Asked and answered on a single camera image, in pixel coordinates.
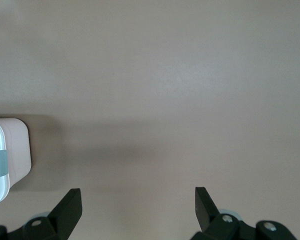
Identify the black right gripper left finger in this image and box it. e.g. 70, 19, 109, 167
0, 188, 84, 240

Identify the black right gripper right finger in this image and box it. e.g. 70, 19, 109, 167
191, 186, 298, 240

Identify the pink plastic storage box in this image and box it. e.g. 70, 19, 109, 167
0, 117, 32, 191

